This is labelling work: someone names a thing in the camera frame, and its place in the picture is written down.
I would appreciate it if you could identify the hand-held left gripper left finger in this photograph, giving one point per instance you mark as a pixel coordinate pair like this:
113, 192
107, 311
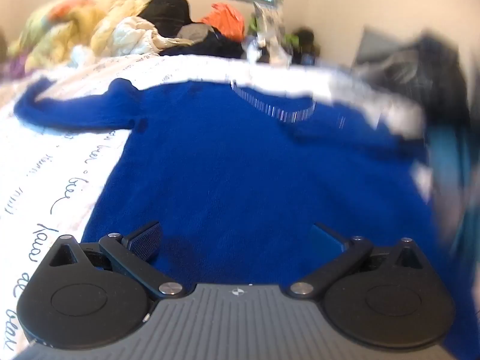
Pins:
147, 240

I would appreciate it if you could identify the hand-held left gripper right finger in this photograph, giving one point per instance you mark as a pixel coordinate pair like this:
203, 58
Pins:
325, 238

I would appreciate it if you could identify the blue knit sweater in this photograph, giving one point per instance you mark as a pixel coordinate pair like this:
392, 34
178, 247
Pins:
240, 157

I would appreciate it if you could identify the pile of dark clothes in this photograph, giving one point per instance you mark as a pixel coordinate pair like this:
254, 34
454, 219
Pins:
438, 71

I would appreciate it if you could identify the white script-printed bed sheet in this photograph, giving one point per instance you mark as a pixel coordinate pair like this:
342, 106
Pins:
56, 165

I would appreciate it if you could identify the green and black plush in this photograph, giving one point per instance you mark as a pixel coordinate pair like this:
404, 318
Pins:
305, 43

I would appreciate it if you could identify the light blue cloth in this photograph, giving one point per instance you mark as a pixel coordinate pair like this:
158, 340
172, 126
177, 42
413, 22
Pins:
80, 54

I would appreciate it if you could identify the grey cushion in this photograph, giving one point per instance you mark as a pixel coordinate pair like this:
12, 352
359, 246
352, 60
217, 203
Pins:
375, 47

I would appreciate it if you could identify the dark navy cloth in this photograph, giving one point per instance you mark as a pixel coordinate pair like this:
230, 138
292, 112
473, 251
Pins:
210, 47

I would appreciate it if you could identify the cream puffy jacket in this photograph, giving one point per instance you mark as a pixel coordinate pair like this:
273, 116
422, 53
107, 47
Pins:
133, 33

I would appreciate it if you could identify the clear plastic wrapping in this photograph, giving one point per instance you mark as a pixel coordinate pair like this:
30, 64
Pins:
268, 33

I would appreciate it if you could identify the grey garment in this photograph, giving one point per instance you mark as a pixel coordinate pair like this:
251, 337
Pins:
193, 32

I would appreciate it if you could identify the purple cloth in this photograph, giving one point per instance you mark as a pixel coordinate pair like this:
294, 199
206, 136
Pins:
13, 67

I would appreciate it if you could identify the yellow floral comforter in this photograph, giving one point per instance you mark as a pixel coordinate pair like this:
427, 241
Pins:
71, 22

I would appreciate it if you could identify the black hat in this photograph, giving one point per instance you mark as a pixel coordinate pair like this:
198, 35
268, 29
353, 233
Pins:
165, 9

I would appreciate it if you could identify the orange bag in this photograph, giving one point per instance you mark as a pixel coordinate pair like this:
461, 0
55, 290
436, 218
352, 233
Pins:
225, 18

